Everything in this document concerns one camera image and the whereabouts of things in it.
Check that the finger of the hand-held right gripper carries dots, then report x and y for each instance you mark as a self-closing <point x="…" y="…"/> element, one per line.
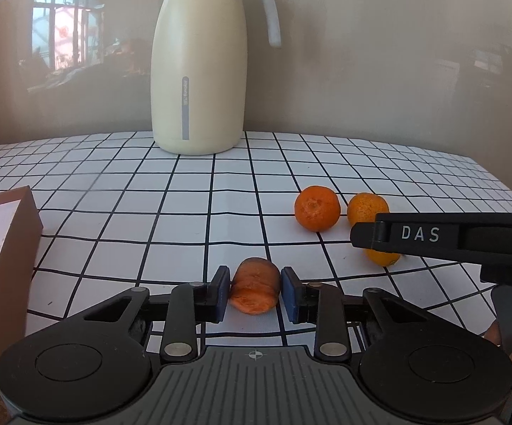
<point x="380" y="234"/>

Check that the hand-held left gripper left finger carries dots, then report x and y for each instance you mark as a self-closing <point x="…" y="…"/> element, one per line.
<point x="221" y="294"/>

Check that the small yellow-orange citrus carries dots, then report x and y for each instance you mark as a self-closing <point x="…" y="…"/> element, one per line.
<point x="382" y="259"/>

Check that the pale orange mandarin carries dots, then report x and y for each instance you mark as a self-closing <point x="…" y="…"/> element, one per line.
<point x="367" y="208"/>

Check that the black-grid white tablecloth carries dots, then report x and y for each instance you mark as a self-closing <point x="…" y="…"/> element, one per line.
<point x="149" y="212"/>

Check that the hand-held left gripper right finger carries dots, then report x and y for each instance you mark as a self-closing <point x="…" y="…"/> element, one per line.
<point x="289" y="294"/>

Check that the deep orange mandarin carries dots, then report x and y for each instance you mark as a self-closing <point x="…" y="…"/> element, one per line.
<point x="317" y="208"/>

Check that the brown cardboard box white inside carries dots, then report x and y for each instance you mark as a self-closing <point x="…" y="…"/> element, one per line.
<point x="12" y="274"/>

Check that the cream thermos jug grey lid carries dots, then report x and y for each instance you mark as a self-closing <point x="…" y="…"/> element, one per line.
<point x="198" y="75"/>

